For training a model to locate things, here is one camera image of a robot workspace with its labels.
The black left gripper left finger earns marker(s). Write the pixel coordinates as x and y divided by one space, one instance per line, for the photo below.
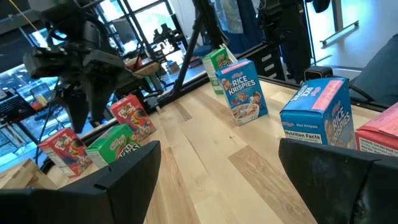
118 186

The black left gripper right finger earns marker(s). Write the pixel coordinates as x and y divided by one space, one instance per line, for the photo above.
326 180

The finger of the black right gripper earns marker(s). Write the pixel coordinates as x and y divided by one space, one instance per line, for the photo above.
99 99
76 109

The red Froot Loops cereal box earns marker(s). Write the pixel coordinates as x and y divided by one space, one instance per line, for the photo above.
379 130
66 149
133 116

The green Apple Jacks cereal box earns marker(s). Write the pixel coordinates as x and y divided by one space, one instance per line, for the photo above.
112 143
214 62

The blue Rice Krispies cereal box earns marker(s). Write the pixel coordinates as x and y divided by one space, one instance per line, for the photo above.
242 90
320 112

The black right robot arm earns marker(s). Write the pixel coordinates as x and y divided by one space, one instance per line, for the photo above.
71 21

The wooden slatted shelf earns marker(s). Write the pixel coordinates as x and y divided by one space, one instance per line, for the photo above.
18 175

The black laptop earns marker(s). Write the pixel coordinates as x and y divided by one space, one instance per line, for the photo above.
12 104

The dark blue upholstered seat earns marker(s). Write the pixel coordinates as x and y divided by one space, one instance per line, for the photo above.
379 74

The black drawer cabinet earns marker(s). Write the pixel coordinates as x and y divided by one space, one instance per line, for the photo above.
267 62

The white rolling stand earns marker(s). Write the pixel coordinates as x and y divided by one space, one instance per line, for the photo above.
337 15

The black aluminium rig frame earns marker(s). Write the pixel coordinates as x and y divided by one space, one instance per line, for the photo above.
183 67

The small black camera cube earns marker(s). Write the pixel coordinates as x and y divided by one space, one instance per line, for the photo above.
317 73

